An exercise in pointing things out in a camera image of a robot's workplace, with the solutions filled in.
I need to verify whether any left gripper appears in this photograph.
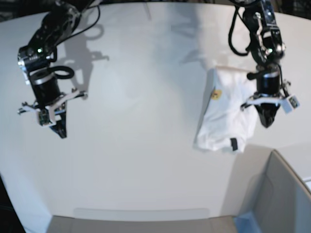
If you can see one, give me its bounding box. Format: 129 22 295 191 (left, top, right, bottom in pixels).
241 71 300 128

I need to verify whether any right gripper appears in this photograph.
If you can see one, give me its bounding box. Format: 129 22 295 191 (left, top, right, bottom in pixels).
17 70 87 139

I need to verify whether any white printed t-shirt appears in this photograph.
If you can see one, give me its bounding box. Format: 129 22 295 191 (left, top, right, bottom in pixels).
194 66 258 153

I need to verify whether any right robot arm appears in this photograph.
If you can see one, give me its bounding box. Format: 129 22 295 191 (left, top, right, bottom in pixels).
17 0 99 139

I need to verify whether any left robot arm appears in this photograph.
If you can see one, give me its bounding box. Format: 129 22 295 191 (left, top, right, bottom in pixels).
228 0 300 128

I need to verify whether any grey bin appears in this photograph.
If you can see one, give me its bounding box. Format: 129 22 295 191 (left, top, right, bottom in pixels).
220 145 311 233

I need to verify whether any grey front tray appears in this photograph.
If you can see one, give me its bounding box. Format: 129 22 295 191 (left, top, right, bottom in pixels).
47 208 238 233

